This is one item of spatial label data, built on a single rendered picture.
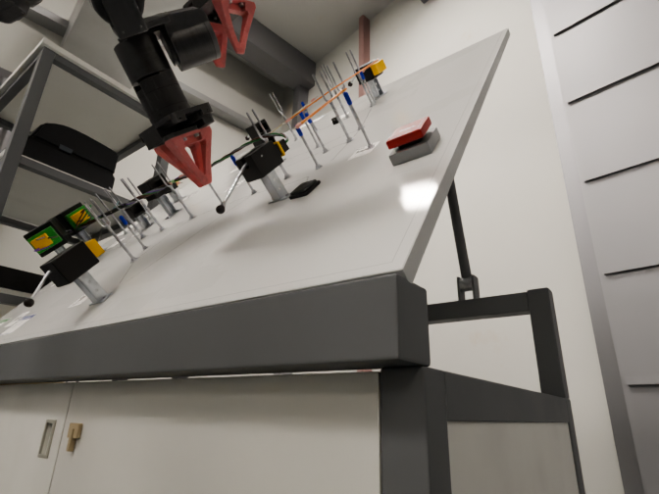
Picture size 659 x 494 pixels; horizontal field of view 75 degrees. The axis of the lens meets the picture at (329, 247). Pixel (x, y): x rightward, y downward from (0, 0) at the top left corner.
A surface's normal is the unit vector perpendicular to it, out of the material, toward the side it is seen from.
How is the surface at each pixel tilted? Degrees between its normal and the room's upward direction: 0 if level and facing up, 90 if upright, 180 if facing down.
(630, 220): 90
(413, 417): 90
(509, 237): 90
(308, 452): 90
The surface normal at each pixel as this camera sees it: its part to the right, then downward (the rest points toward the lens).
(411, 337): 0.80, -0.20
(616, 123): -0.72, -0.27
